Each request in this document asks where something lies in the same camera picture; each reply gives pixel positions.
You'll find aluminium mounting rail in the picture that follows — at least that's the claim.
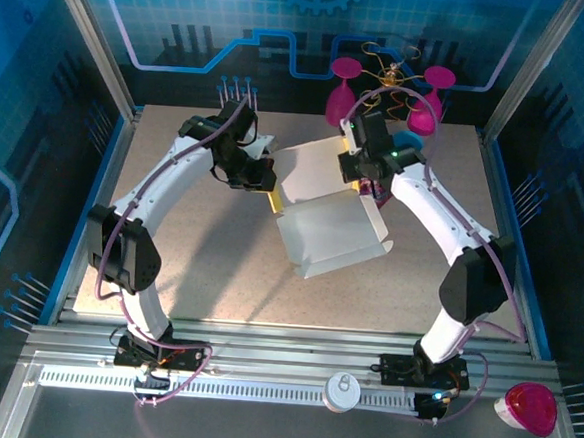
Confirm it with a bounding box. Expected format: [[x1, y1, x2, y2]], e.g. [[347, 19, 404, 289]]
[[20, 308, 565, 400]]

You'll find white slotted cable duct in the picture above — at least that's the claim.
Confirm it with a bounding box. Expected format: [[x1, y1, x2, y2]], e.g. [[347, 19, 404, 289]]
[[37, 364, 421, 415]]

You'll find black controller board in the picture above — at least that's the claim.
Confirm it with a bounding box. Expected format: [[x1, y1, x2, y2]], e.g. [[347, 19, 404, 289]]
[[412, 387, 454, 423]]

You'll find pink plastic goblet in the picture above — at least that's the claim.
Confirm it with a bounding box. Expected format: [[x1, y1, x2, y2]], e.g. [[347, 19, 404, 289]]
[[405, 63, 458, 139], [323, 55, 363, 130]]

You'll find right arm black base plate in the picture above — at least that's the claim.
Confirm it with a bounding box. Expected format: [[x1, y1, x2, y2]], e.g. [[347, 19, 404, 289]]
[[378, 352, 472, 393]]

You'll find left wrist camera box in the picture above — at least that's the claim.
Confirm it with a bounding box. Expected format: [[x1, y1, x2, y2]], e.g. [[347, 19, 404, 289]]
[[243, 130, 278, 164]]

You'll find blue plastic goblet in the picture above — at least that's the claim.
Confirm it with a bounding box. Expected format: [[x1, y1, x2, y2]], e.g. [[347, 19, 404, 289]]
[[391, 129, 424, 152]]

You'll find gold wire cup rack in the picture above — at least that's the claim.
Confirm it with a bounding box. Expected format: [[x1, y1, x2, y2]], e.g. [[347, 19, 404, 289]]
[[353, 40, 428, 127]]

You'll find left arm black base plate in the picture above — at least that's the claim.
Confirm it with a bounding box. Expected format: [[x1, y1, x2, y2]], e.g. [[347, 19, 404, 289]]
[[112, 334, 208, 374]]

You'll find aluminium frame post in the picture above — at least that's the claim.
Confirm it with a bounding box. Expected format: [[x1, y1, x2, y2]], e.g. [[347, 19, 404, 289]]
[[479, 0, 584, 145], [33, 0, 149, 119]]

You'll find yellow paper box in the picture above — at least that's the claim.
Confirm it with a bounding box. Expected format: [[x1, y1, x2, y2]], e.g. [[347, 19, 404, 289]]
[[259, 129, 402, 286]]

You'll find purple snack bag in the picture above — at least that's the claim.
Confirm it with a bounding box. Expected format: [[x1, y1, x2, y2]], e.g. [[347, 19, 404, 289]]
[[357, 178, 394, 210]]

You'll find silver tin can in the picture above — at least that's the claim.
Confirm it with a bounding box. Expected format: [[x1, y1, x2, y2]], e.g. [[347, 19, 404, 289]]
[[322, 371, 362, 415]]

